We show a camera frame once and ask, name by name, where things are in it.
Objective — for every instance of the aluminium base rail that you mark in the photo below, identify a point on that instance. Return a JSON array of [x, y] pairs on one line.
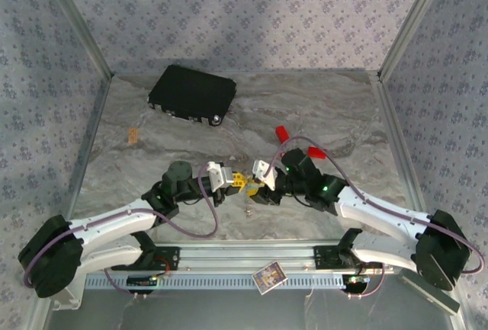
[[244, 255]]

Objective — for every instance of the aluminium frame side rail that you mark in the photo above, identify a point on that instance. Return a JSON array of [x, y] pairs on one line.
[[85, 147], [404, 147]]

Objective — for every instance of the black controller board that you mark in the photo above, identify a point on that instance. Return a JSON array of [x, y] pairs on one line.
[[141, 280], [356, 279]]

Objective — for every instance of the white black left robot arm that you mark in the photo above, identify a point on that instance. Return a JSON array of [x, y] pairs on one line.
[[114, 221]]

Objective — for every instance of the black hard case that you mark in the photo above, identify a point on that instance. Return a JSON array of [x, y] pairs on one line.
[[192, 93]]

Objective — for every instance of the colourful printed card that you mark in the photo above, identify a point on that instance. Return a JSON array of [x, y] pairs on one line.
[[269, 278]]

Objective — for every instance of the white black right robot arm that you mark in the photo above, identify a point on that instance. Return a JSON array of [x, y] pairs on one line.
[[381, 210]]

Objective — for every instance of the grey metal bar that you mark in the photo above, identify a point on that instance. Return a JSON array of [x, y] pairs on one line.
[[427, 292]]

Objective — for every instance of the aluminium frame post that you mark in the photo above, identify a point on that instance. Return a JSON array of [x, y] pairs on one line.
[[76, 21], [411, 21]]

